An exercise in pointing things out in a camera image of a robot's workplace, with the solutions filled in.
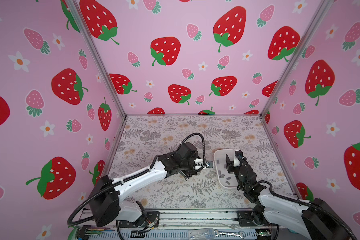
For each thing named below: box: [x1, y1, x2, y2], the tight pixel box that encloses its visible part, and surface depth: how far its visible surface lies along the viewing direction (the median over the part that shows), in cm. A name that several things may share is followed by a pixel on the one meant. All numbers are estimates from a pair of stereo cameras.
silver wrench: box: [214, 230, 246, 239], surface depth 71 cm
